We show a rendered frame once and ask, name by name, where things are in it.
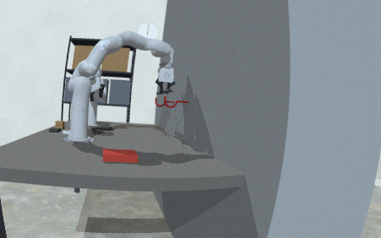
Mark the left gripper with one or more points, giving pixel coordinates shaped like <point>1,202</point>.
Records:
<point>96,87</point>

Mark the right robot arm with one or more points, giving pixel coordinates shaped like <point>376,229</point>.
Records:
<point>80,87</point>

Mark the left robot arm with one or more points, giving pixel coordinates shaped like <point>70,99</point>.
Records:
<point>93,105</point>

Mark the red rectangular block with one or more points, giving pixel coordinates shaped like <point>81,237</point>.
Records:
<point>120,155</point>

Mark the small brown cardboard box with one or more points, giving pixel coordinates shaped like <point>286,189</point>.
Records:
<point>59,124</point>

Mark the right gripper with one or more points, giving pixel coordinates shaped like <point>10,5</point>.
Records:
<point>166,75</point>

